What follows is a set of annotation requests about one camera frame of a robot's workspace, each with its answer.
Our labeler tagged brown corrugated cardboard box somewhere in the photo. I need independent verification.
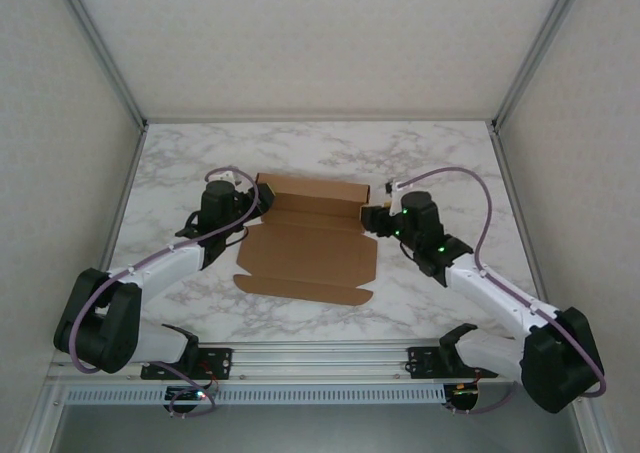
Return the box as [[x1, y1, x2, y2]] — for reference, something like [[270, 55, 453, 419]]
[[233, 171, 379, 307]]

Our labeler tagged small lit controller board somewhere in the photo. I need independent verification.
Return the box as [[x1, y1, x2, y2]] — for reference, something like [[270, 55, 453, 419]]
[[164, 385, 211, 407], [449, 381, 482, 407]]

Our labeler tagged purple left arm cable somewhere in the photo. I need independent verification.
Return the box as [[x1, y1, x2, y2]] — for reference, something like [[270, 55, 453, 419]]
[[71, 168, 261, 420]]

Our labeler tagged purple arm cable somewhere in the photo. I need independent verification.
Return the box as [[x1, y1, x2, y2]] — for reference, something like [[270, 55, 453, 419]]
[[396, 166, 609, 418], [71, 168, 261, 420]]

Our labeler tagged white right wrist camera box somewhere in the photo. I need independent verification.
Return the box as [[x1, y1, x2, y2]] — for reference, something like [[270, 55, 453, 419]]
[[383, 179, 407, 210]]

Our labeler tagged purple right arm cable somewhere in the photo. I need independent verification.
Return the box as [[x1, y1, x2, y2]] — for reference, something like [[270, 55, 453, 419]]
[[396, 166, 609, 418]]

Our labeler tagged thin aluminium frame rail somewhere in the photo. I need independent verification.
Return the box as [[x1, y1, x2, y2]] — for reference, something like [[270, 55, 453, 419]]
[[143, 116, 496, 125]]

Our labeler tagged aluminium table side rail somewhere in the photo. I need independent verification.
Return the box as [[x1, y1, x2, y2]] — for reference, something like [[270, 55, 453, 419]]
[[74, 122, 149, 345]]

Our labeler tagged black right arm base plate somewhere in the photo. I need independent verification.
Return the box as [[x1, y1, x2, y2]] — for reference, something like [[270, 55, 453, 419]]
[[407, 345, 501, 380]]

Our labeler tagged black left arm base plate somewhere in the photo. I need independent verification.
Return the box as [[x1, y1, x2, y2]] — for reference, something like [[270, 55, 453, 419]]
[[141, 345, 235, 380]]

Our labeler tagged wide aluminium frame rail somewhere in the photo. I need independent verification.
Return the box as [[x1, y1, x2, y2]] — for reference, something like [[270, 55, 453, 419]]
[[47, 341, 594, 385]]

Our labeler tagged white slotted cable duct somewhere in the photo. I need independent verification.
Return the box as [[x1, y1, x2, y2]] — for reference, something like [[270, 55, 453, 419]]
[[64, 385, 447, 405]]

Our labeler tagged aluminium frame corner post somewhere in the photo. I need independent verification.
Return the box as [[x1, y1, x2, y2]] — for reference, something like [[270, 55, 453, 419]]
[[489, 0, 592, 129], [47, 0, 149, 129]]

